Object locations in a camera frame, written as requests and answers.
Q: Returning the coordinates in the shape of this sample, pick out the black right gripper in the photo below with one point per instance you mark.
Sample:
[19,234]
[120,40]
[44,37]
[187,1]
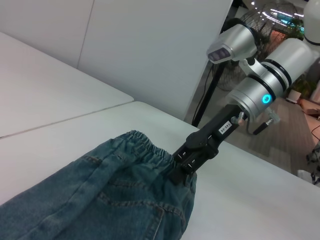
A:
[215,132]

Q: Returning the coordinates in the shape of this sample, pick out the blue denim shorts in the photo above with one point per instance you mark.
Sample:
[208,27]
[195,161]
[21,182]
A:
[107,192]

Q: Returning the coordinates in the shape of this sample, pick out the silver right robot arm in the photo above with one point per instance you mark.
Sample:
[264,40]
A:
[282,65]

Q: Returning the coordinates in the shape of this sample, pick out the black fan stand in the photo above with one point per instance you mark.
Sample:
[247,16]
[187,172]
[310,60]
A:
[207,100]

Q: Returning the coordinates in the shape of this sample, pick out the potted plant white pot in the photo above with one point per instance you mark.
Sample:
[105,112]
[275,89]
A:
[298,90]

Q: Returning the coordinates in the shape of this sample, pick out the brown cardboard box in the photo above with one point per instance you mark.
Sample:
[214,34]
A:
[311,107]

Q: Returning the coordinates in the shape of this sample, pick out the green leafy plant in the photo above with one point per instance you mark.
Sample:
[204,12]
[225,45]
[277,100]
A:
[297,26]

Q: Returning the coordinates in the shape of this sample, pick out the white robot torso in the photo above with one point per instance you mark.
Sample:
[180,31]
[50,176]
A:
[312,20]

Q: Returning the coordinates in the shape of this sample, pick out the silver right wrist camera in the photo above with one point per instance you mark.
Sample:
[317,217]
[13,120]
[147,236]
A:
[232,42]

